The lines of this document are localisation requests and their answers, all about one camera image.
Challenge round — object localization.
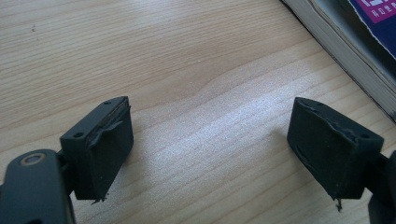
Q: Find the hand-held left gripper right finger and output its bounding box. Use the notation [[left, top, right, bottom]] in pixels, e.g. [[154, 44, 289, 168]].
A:
[[286, 96, 385, 213]]

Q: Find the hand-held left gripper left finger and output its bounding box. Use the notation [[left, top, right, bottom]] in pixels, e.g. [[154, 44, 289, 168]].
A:
[[59, 95, 134, 205]]

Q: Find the white spine book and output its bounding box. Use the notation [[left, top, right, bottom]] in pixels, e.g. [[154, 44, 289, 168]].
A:
[[280, 0, 396, 123]]

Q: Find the purple cover book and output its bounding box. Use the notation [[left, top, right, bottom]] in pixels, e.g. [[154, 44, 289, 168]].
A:
[[348, 0, 396, 60]]

